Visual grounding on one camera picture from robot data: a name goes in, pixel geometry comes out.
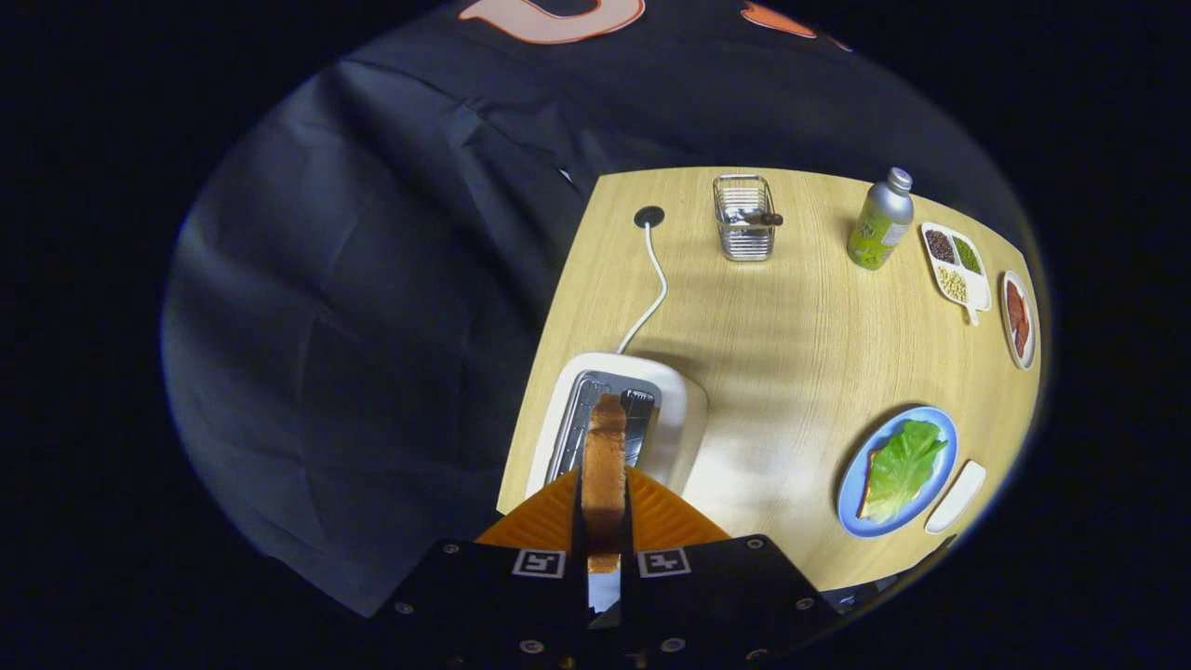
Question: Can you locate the white toaster cable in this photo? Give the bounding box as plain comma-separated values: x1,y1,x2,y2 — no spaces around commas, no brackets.
616,223,669,356

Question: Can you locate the white divided condiment dish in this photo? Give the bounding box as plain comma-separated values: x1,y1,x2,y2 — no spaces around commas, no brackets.
920,221,992,327

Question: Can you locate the green and silver bottle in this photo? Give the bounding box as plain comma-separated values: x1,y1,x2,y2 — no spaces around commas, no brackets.
847,167,915,271

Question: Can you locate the metal wire basket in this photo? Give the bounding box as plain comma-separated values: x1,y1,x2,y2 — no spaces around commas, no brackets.
713,175,784,262

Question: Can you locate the browned toast slice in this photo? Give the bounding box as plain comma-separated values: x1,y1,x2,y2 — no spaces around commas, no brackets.
582,394,627,573

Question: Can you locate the cream white toaster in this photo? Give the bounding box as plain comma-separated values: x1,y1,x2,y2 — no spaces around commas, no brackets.
526,352,708,503

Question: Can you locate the green lettuce leaf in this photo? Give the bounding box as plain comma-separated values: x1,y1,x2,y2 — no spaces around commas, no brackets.
865,421,950,522

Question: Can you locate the white bread slice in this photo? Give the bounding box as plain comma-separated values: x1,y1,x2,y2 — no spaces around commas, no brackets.
858,447,896,520

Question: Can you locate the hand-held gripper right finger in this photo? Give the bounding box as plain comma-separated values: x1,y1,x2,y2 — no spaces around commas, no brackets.
618,468,844,669

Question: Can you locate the white square plate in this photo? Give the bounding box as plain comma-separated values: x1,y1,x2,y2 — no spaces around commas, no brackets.
926,461,987,534

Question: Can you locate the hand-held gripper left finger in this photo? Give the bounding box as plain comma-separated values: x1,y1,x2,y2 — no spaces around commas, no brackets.
372,468,598,669

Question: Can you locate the white oval meat plate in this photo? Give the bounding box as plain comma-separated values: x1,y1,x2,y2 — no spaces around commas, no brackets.
1000,270,1038,371

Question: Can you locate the blue round plate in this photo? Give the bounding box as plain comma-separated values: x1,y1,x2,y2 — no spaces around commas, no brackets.
837,407,959,539

